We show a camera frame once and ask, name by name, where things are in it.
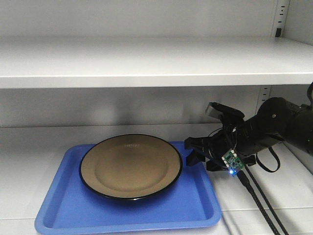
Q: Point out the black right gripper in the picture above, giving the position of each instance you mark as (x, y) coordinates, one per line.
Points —
(217, 145)

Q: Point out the beige plate with black rim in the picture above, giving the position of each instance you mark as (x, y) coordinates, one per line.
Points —
(131, 167)

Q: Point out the blue plastic tray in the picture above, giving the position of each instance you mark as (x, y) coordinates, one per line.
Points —
(70, 208)

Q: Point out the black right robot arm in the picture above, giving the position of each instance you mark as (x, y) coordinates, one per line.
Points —
(277, 120)

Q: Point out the white upper cabinet shelf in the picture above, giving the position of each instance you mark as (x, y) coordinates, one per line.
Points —
(35, 62)

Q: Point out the green circuit board right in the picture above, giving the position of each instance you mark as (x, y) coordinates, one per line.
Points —
(232, 162)

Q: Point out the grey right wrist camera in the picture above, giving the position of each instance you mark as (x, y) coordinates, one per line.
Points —
(216, 110)

